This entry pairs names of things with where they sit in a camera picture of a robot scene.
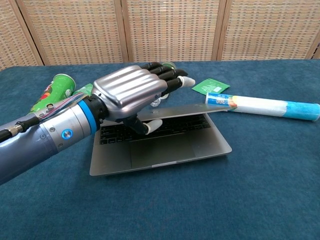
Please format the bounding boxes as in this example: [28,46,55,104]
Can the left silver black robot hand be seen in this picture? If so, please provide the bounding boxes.
[90,61,196,136]

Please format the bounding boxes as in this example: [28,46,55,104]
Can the silver laptop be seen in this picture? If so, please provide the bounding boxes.
[89,103,233,177]

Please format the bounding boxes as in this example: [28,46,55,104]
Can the woven bamboo folding screen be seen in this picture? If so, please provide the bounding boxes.
[0,0,320,71]

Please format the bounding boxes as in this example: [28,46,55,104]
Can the green foil packet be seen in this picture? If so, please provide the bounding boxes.
[191,77,231,95]
[71,83,94,97]

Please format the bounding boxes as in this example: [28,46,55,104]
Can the clear plastic bottle green label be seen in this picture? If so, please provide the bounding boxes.
[149,61,177,108]

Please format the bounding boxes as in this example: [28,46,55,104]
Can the green chips can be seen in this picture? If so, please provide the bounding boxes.
[29,73,76,115]

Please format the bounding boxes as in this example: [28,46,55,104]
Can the white blue plastic wrap roll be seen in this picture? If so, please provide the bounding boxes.
[204,92,320,123]

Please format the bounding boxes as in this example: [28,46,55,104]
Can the blue table cloth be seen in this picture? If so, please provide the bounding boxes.
[0,58,320,240]

